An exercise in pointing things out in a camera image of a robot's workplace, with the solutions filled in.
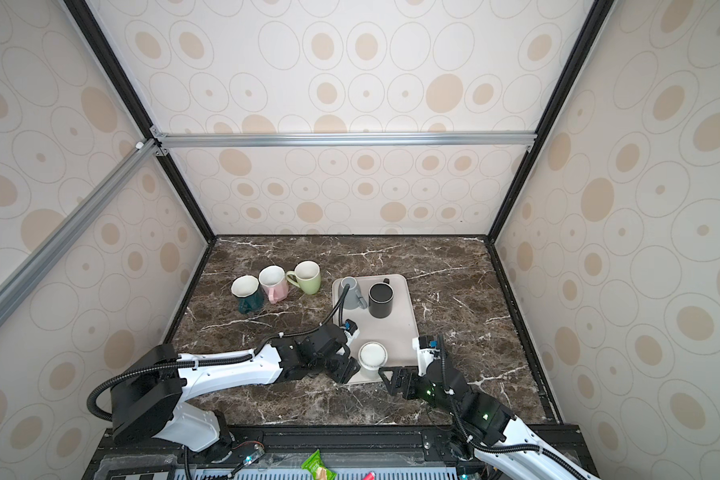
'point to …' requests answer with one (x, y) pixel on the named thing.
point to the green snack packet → (314, 462)
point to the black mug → (381, 299)
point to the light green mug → (306, 275)
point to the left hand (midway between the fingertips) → (360, 363)
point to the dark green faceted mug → (247, 290)
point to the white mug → (372, 356)
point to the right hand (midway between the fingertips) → (393, 371)
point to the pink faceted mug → (274, 282)
